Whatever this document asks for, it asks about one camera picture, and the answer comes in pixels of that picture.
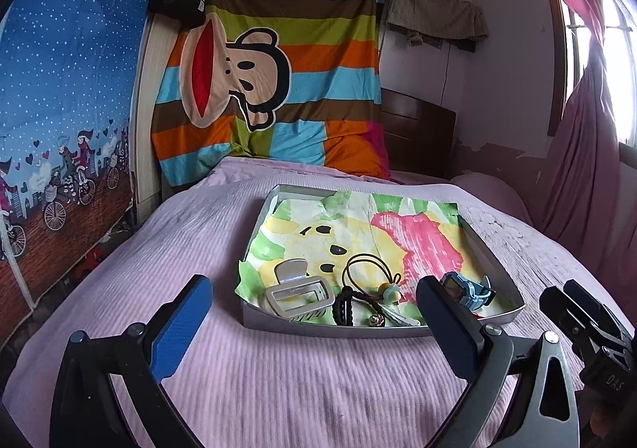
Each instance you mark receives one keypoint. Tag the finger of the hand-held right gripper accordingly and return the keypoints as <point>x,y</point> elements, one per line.
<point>567,318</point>
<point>607,316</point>

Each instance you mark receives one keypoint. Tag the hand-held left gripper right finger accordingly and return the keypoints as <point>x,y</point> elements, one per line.
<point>443,323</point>

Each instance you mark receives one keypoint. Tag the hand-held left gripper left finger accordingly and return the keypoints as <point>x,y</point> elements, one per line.
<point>184,323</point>

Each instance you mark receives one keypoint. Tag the blue wrist watch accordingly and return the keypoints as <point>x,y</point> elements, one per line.
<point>473,294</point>

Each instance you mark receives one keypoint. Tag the black wavy hair clip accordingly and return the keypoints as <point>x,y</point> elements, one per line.
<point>343,311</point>

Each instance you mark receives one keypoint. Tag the grey metal tray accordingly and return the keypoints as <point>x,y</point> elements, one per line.
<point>318,328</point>

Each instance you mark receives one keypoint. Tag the silver wavy hair clip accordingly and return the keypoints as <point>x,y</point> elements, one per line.
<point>403,318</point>

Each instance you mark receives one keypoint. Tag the painted paper tray liner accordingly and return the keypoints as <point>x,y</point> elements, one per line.
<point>398,229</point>

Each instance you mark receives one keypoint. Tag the grey hair claw clip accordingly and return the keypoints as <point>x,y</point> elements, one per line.
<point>291,269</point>

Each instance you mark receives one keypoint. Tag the pink pillow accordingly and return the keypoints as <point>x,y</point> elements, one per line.
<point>487,189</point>

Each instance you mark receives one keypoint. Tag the pink curtain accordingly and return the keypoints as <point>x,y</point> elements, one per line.
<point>582,169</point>

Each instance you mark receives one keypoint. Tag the dark wooden headboard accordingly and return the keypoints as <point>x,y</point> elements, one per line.
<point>418,129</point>

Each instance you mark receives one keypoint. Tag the window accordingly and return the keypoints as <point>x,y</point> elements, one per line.
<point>617,80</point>

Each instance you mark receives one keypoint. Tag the olive hanging garment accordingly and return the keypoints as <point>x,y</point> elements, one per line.
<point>433,10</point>

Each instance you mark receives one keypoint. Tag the striped cartoon monkey blanket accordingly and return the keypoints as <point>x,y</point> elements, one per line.
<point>298,20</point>

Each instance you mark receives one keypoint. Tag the white wooden frame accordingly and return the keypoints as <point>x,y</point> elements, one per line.
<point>144,105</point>

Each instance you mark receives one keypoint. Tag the blue printed wall cloth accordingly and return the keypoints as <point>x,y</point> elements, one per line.
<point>64,55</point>

